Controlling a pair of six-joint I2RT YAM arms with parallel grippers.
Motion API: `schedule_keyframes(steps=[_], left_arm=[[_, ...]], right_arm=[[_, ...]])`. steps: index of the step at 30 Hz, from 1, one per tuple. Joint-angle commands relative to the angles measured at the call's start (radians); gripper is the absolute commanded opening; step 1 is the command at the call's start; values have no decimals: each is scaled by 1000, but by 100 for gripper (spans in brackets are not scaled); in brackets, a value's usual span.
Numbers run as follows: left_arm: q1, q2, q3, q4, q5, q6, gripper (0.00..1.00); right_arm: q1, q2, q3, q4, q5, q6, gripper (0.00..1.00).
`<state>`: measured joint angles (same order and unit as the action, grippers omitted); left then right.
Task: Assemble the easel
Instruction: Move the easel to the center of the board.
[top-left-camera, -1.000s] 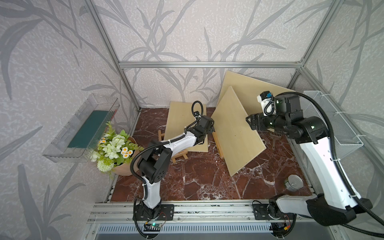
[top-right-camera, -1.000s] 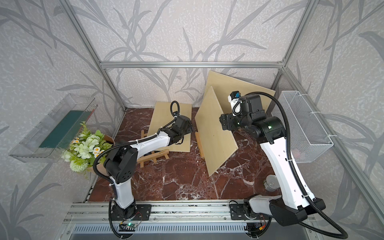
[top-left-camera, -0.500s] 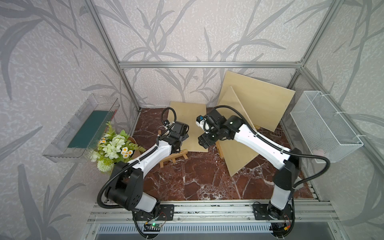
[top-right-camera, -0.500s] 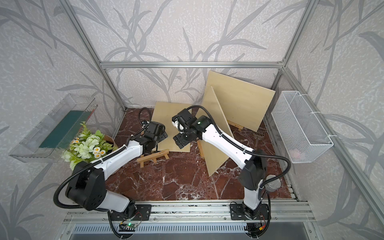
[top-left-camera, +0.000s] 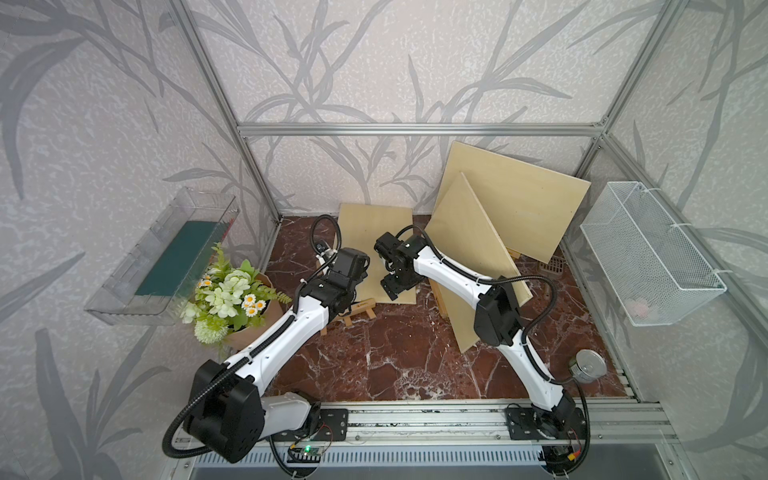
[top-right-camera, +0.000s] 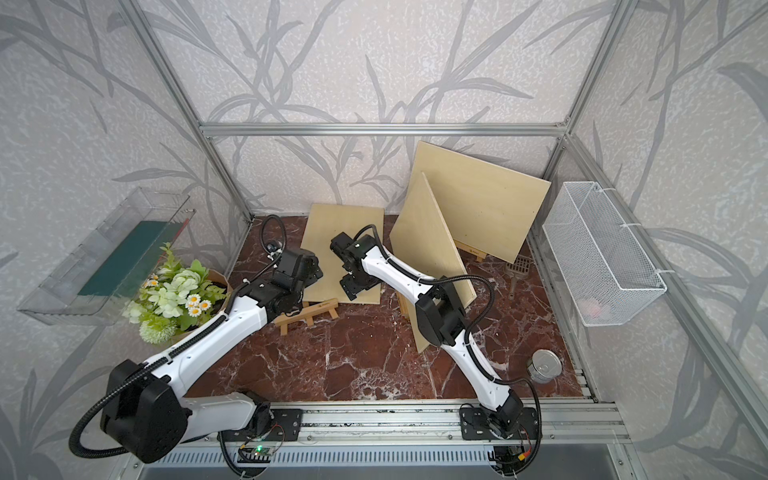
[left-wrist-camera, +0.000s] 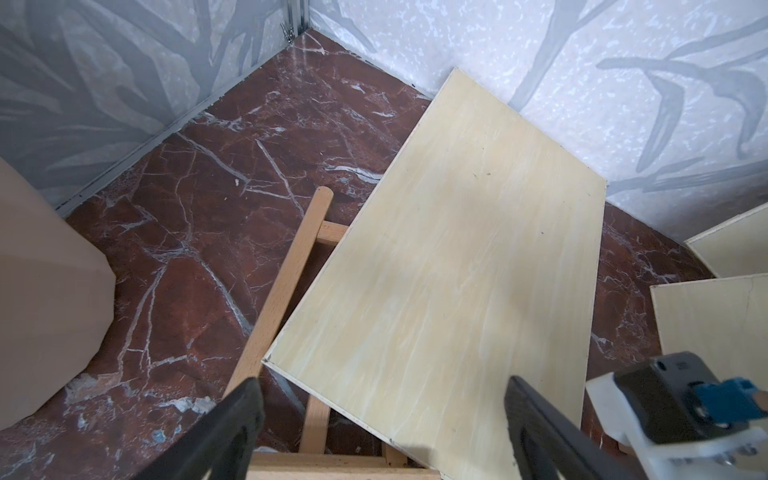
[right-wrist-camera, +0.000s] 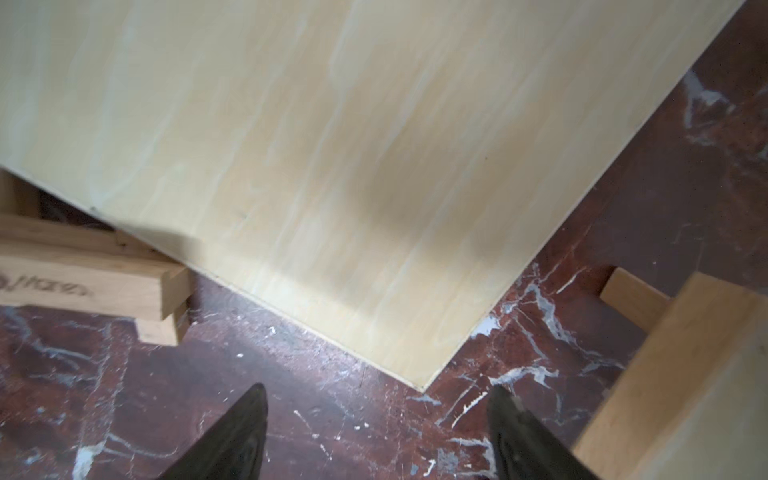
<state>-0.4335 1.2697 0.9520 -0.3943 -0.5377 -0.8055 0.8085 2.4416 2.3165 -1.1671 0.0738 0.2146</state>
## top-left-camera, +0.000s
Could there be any round metal tin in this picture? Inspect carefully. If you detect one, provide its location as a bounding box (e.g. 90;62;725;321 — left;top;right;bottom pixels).
569;349;608;384

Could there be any light plywood board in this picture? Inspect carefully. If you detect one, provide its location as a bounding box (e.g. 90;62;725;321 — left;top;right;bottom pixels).
338;203;416;305
426;173;520;353
437;141;590;263

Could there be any wooden easel frame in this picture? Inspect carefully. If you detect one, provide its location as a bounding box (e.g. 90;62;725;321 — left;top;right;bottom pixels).
429;249;522;320
316;254;376;327

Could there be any artificial flower bouquet in pot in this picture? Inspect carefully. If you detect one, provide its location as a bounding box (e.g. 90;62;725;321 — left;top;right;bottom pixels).
180;243;292;351

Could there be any brown plastic grid piece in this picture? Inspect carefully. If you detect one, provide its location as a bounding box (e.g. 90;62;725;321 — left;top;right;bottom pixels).
538;255;567;278

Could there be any aluminium front rail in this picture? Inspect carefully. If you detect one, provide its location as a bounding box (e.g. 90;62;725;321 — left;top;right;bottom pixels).
173;400;679;448

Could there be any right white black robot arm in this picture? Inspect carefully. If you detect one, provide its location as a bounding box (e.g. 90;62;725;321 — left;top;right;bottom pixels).
374;225;591;440

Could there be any clear plastic wall tray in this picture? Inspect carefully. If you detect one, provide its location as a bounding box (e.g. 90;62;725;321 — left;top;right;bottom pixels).
85;187;239;326

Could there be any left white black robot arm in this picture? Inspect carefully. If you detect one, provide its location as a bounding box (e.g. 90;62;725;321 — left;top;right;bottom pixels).
161;214;370;463

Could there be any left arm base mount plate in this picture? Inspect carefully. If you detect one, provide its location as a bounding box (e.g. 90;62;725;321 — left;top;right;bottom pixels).
271;407;349;443

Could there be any white wire mesh basket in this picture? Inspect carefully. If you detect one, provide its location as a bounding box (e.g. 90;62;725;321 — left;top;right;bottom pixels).
580;181;727;327

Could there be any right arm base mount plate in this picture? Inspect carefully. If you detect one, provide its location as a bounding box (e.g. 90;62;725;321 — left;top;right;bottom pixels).
504;396;589;440

